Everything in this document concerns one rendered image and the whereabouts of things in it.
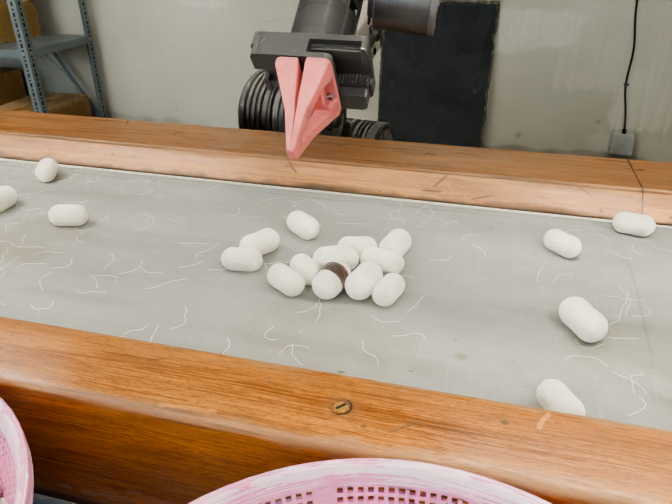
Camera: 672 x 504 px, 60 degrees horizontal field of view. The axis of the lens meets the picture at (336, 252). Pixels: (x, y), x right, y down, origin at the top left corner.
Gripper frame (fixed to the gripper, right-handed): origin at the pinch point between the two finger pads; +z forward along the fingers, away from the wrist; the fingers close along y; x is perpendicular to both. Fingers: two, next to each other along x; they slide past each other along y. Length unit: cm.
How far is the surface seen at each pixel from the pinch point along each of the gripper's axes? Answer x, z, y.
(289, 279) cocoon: -1.3, 11.9, 2.7
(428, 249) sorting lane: 6.5, 5.0, 11.8
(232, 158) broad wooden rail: 12.6, -5.5, -11.2
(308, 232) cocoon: 4.6, 5.5, 1.5
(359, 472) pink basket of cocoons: -12.6, 24.1, 11.5
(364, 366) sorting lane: -3.9, 17.8, 9.6
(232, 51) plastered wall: 154, -139, -95
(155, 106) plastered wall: 175, -122, -138
